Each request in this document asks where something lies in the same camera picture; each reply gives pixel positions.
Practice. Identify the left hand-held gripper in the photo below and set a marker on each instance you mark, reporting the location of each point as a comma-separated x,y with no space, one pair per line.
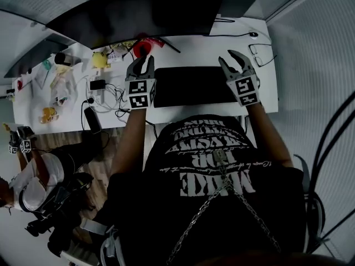
137,89

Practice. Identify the black printed t-shirt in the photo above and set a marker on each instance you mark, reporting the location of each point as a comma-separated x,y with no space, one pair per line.
166,226

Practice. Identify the black mouse pad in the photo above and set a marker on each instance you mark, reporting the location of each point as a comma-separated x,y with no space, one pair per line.
194,87

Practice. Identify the black eyeglasses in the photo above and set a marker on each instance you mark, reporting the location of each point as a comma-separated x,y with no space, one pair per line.
262,60

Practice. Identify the black tumbler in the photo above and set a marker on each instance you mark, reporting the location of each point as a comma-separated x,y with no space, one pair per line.
63,58

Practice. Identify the clear plastic bag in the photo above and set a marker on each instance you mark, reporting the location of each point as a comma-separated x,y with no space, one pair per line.
62,87

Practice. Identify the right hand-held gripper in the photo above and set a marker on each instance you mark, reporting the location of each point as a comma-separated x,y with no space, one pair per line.
245,87

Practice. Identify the white desk leg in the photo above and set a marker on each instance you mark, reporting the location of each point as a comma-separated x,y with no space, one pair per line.
244,126

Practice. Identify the small black monitor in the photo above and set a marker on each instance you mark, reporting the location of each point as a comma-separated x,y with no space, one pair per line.
36,57

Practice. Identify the red cup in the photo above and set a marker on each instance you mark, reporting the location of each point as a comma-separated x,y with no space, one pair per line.
142,48

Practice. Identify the white printed card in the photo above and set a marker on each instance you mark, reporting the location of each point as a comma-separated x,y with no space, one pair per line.
114,56

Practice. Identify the large black monitor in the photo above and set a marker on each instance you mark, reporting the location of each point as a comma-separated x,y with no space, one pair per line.
138,10

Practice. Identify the person's right forearm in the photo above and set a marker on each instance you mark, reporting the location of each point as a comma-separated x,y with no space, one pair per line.
269,137

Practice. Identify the black power adapter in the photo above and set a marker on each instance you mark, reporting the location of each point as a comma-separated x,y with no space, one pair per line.
97,84

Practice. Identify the yellow plush toy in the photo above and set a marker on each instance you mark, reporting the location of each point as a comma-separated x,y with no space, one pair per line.
100,60

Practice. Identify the black smartphone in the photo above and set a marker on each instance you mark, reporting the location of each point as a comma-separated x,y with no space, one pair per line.
93,120

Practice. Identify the orange toy figures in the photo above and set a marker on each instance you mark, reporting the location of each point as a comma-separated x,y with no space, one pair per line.
48,115

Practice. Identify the small red object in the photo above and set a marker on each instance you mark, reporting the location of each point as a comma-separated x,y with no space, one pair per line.
20,84

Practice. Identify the dark grey monitor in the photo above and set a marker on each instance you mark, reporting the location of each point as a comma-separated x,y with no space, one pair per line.
238,5

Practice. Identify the black office chair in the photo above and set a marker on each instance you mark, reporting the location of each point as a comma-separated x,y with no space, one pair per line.
66,226

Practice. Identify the person's left forearm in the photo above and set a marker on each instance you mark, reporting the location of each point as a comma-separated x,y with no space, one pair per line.
130,143

